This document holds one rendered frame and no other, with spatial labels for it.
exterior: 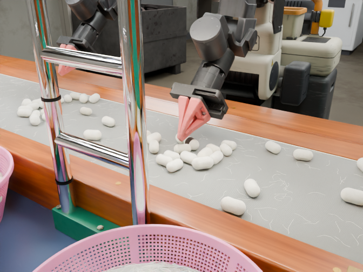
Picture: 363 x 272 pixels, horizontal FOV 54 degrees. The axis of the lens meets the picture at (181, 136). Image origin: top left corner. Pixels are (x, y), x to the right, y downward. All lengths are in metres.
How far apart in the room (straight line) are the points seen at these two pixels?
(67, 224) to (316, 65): 1.15
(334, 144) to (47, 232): 0.54
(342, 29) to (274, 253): 5.30
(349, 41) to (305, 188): 5.10
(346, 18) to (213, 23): 5.01
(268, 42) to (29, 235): 0.94
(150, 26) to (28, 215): 3.23
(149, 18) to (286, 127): 3.08
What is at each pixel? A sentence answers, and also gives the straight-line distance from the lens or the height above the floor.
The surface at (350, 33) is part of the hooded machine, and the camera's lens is 5.64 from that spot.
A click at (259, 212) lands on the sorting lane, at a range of 0.53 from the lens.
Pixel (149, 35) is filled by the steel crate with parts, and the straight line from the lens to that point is 3.76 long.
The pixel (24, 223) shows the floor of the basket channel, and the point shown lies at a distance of 0.66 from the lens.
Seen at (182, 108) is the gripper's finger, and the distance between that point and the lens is 0.65.
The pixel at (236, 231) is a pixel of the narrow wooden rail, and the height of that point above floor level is 0.76.
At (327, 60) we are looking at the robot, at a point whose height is 0.76.
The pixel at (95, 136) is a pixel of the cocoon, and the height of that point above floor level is 0.75.
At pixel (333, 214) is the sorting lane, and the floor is 0.74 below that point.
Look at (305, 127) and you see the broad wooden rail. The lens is 0.78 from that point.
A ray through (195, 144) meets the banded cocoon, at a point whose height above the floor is 0.76.
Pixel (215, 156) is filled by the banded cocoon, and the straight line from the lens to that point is 0.63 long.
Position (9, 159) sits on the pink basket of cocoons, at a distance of 0.66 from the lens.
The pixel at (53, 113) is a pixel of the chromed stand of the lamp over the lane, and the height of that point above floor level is 0.88.
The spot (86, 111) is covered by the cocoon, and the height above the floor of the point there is 0.75.
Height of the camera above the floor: 1.05
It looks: 25 degrees down
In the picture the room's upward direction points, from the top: straight up
